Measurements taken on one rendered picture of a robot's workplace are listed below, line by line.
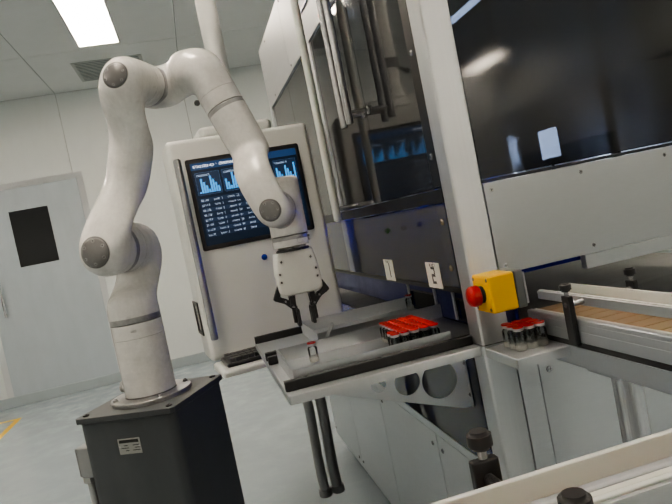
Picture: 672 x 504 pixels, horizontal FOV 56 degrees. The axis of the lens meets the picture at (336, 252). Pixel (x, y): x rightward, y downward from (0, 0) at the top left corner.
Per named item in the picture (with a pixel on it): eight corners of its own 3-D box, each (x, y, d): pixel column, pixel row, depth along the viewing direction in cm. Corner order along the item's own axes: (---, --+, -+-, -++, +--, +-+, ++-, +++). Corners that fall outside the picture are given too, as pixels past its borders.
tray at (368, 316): (410, 307, 193) (407, 296, 193) (442, 316, 168) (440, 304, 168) (302, 333, 186) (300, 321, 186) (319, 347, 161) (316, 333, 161)
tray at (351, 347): (411, 330, 158) (408, 317, 158) (453, 347, 132) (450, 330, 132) (278, 363, 151) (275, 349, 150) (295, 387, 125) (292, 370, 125)
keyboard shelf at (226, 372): (331, 334, 232) (330, 327, 232) (360, 343, 205) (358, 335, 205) (210, 366, 217) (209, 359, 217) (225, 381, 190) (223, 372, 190)
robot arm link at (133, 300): (99, 330, 148) (77, 230, 146) (139, 315, 166) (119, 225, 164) (146, 322, 145) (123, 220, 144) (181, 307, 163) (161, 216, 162)
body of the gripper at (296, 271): (310, 240, 147) (319, 287, 148) (267, 248, 145) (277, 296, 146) (316, 239, 140) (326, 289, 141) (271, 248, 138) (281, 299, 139)
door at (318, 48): (346, 210, 219) (312, 41, 216) (385, 201, 174) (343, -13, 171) (344, 211, 219) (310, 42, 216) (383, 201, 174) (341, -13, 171)
